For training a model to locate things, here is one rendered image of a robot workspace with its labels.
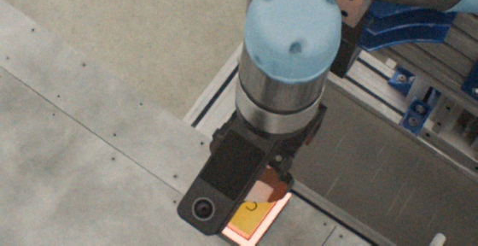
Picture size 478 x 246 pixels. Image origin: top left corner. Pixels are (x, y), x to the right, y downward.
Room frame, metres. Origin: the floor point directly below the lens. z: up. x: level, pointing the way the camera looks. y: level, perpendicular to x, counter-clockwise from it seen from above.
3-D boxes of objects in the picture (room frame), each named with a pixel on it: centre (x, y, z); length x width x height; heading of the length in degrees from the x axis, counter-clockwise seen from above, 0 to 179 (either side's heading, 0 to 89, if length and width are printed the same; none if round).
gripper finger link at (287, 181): (0.41, -0.07, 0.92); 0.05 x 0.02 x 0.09; 62
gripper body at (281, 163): (0.44, -0.06, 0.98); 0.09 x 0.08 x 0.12; 152
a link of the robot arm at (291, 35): (0.44, -0.06, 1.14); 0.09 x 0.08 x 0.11; 3
